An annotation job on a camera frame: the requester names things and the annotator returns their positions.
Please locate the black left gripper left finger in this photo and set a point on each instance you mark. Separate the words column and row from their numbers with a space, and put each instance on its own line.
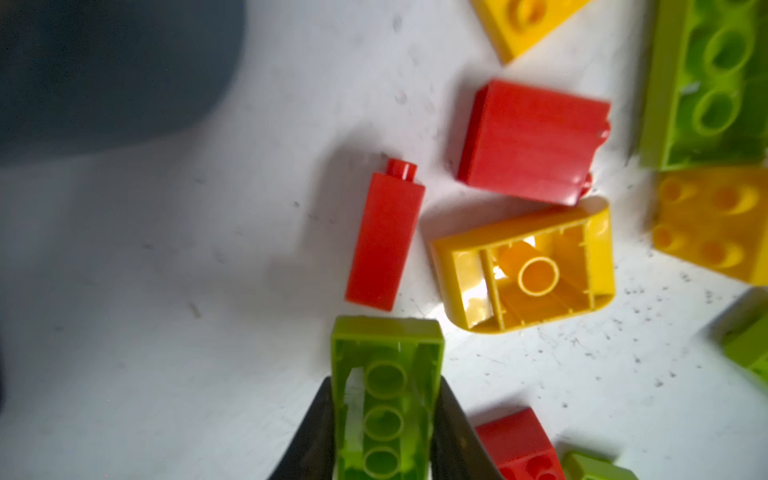
column 311, row 453

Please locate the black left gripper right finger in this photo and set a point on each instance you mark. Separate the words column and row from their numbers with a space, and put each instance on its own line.
column 456, row 451

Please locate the green long lego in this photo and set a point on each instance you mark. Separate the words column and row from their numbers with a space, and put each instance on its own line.
column 578, row 466
column 386, row 375

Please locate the yellow arched lego brick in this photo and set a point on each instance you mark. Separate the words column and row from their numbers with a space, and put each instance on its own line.
column 529, row 270

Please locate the small red lego brick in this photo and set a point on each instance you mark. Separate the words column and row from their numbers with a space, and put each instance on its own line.
column 388, row 225

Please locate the yellow square lego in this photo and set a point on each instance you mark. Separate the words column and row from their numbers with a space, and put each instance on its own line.
column 715, row 218

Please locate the small green lego centre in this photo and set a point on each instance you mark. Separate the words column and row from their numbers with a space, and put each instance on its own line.
column 747, row 346

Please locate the green lego brick centre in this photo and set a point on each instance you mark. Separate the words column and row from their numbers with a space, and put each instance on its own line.
column 706, row 96

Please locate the yellow long lego top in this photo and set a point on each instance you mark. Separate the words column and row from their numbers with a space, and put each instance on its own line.
column 515, row 26

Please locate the middle dark teal bin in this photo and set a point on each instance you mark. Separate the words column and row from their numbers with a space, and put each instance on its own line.
column 85, row 76

